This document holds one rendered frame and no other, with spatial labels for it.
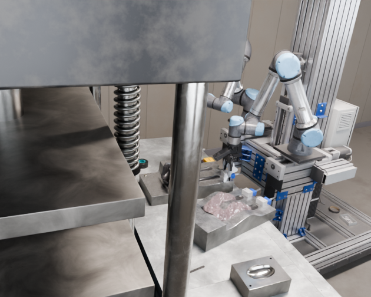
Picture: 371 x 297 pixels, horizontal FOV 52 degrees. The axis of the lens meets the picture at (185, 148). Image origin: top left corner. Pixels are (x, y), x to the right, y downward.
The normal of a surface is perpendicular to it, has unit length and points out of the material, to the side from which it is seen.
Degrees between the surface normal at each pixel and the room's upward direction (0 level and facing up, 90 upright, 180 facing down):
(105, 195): 0
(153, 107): 90
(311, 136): 97
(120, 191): 0
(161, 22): 90
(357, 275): 0
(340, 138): 90
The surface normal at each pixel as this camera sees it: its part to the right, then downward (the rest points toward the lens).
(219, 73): 0.36, 0.42
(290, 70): -0.13, 0.30
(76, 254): 0.07, -0.90
